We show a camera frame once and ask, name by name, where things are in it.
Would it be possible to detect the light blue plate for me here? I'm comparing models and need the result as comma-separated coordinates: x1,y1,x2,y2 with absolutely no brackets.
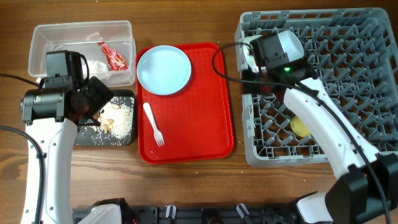
136,45,192,96

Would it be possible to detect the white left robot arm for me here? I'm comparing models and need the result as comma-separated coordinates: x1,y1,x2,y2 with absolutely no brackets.
21,50,113,223

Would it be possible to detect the red snack wrapper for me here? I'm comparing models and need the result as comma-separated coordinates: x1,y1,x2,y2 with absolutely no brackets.
98,42,128,71

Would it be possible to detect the black food waste tray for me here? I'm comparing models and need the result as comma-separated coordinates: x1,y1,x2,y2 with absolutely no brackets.
73,88,136,147

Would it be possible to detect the yellow plastic cup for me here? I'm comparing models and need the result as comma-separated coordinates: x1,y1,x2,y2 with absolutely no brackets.
290,115,311,138

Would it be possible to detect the light blue bowl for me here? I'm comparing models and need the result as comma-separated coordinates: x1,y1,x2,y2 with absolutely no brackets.
277,30,304,62

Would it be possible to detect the white plastic fork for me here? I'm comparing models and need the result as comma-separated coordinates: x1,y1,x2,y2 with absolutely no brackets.
143,102,164,147

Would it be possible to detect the mint green bowl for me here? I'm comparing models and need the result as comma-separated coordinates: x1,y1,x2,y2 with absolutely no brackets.
243,35,262,74

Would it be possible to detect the clear plastic bin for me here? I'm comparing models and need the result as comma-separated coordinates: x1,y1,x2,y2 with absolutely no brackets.
28,21,136,87

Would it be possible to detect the white napkin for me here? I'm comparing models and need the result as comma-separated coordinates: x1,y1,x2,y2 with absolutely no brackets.
81,59,112,80

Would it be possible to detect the food scraps and rice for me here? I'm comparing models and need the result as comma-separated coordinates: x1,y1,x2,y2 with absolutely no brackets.
76,96,134,146

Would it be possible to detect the red serving tray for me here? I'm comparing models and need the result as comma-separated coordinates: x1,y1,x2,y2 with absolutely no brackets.
136,42,234,164

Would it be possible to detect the grey dishwasher rack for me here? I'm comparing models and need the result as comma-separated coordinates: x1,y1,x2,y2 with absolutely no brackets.
234,8,397,167

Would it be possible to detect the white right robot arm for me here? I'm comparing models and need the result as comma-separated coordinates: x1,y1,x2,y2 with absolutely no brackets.
243,30,397,223

